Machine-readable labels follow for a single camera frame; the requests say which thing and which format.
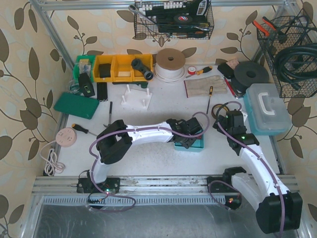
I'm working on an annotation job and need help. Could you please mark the small claw hammer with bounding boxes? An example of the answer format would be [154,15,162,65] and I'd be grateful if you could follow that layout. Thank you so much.
[103,101,113,128]

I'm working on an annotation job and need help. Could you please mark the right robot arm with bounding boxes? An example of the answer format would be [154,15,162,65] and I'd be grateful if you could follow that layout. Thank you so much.
[213,110,303,234]

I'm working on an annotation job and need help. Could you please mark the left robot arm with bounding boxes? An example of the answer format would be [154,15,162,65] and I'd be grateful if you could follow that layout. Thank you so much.
[79,116,210,193]

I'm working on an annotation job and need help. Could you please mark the blue plastic tray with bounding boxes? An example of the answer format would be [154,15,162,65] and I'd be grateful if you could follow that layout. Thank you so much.
[174,135,205,153]

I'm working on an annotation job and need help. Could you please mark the brown tape roll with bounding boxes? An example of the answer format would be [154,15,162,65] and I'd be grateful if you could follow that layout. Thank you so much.
[211,104,229,119]

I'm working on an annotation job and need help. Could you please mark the red utility knife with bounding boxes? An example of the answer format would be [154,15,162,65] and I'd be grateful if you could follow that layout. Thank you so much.
[223,76,244,99]

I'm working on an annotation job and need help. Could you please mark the teal clear toolbox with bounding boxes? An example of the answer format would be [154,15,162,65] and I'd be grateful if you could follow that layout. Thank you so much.
[243,83,292,136]

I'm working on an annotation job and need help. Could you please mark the yellow black slim screwdriver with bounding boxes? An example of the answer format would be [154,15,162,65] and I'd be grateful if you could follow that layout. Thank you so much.
[206,86,213,114]

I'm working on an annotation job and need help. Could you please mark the beige work glove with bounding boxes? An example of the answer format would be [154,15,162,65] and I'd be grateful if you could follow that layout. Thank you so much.
[184,75,227,98]

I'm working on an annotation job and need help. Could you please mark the black disc spool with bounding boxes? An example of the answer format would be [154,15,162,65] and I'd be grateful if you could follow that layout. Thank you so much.
[231,61,269,93]

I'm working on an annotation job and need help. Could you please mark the red white tape roll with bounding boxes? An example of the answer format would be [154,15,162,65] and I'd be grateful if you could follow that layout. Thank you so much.
[187,66,196,75]

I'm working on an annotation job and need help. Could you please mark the white peg fixture base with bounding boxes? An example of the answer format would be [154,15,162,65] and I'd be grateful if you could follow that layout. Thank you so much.
[121,84,153,110]

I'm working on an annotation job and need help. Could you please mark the yellow storage bin right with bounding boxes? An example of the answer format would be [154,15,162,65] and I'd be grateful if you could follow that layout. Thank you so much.
[131,54,154,82]

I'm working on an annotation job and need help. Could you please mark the black pipe fitting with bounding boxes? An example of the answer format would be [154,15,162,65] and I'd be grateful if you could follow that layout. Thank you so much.
[131,59,154,81]

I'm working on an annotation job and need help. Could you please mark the black slotted block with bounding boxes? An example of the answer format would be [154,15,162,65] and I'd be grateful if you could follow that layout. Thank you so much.
[97,83,108,102]

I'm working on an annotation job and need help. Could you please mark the yellow storage bin left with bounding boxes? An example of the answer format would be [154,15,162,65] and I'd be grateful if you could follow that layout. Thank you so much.
[93,55,115,83]

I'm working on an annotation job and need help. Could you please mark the black green meter device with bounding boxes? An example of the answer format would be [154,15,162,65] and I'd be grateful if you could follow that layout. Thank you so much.
[78,73,95,97]

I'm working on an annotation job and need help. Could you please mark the green foam pad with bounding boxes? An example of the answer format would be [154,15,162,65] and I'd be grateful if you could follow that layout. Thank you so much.
[53,92,99,119]

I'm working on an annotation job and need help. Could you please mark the green storage bin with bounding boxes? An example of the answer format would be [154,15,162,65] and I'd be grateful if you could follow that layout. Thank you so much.
[73,55,96,82]

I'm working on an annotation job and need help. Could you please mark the pink round power strip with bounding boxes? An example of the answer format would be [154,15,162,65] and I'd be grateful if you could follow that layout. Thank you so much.
[55,127,77,147]

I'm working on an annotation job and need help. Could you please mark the silver wrench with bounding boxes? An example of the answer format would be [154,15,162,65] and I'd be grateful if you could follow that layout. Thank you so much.
[128,5,157,25]

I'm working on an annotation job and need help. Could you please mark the white cable spool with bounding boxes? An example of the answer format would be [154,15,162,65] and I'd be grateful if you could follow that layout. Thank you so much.
[155,48,186,83]

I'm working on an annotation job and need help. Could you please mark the black coiled hose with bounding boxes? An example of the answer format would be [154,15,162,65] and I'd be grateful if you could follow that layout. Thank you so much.
[274,43,317,86]

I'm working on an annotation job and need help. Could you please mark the orange handled pliers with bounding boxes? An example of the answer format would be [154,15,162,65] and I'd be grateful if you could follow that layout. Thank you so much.
[252,16,277,37]

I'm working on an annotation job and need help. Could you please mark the top wire basket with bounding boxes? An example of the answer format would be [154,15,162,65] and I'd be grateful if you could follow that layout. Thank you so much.
[133,0,214,41]

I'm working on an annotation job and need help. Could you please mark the wire basket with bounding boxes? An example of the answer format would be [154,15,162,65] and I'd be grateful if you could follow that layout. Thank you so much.
[252,2,317,98]
[133,0,214,41]

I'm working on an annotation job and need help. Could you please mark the right wire basket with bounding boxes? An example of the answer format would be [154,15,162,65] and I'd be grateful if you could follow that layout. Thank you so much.
[252,2,317,98]

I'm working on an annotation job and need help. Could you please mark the aluminium front rail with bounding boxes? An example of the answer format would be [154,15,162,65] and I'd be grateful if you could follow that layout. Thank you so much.
[31,175,300,206]

